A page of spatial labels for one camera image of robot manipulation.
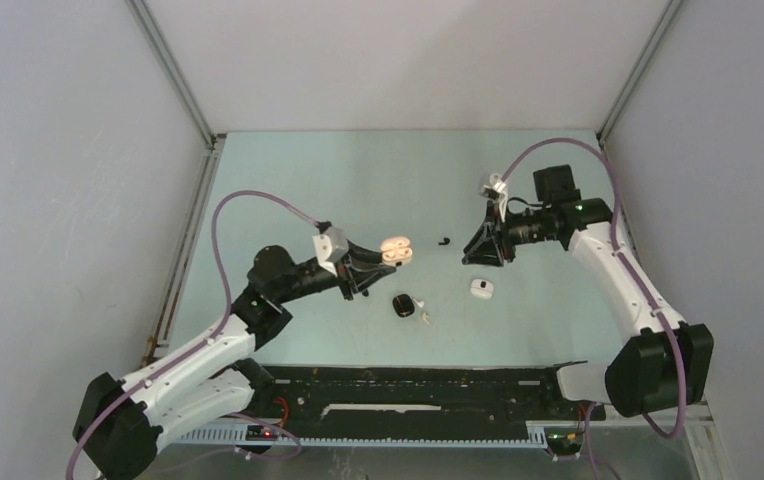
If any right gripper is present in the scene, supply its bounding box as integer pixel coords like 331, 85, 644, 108
462, 200, 556, 268

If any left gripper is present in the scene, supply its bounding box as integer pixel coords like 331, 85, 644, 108
275, 238, 395, 304

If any beige earbud charging case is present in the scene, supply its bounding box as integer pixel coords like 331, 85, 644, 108
380, 236, 413, 267

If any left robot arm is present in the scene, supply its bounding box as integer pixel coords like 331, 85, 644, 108
73, 230, 413, 479

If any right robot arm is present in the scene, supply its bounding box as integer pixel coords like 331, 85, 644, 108
462, 165, 714, 418

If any white earbud charging case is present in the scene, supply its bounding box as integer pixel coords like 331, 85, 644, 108
470, 279, 495, 300

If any black earbud charging case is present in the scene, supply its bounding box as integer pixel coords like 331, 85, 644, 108
392, 294, 416, 318

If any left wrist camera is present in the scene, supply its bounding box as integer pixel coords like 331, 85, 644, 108
312, 226, 349, 275

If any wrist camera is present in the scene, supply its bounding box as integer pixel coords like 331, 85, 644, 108
312, 226, 349, 275
478, 173, 509, 223

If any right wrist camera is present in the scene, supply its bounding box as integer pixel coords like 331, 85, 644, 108
478, 173, 509, 223

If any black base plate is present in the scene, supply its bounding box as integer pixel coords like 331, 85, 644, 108
225, 359, 598, 440

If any grey cable duct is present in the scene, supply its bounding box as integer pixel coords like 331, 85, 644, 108
174, 423, 548, 449

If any aluminium frame rail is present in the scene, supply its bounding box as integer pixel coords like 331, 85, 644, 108
592, 402, 714, 431

